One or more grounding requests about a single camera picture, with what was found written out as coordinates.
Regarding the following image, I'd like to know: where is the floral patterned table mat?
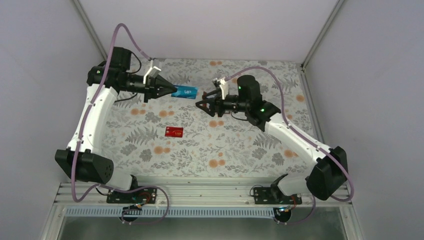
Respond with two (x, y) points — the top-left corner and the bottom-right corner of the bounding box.
(101, 58), (314, 178)

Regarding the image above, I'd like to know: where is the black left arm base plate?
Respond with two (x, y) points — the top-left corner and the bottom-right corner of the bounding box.
(106, 187), (158, 205)

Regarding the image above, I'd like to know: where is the blue credit card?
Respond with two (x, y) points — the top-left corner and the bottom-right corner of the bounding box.
(171, 85), (198, 100)

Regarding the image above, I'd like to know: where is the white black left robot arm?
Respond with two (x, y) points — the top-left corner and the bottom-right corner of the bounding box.
(54, 47), (177, 191)

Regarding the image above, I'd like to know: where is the red VIP credit card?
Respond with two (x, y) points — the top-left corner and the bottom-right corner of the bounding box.
(164, 126), (184, 138)

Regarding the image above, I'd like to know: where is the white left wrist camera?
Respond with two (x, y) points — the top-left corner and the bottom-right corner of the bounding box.
(143, 58), (162, 85)

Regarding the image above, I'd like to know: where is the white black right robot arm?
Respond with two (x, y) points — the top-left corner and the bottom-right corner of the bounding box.
(195, 75), (348, 201)

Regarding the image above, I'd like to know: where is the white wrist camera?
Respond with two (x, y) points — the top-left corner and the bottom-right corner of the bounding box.
(143, 58), (162, 85)
(212, 77), (229, 100)

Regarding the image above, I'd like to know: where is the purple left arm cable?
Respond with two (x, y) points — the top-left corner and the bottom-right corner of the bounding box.
(70, 23), (153, 204)

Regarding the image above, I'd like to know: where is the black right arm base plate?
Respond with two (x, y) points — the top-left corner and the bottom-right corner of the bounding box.
(250, 186), (303, 205)

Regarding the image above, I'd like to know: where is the grey slotted cable duct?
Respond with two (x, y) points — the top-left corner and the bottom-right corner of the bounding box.
(65, 206), (274, 219)

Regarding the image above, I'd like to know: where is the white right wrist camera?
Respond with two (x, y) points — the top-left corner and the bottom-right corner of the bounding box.
(212, 77), (229, 100)

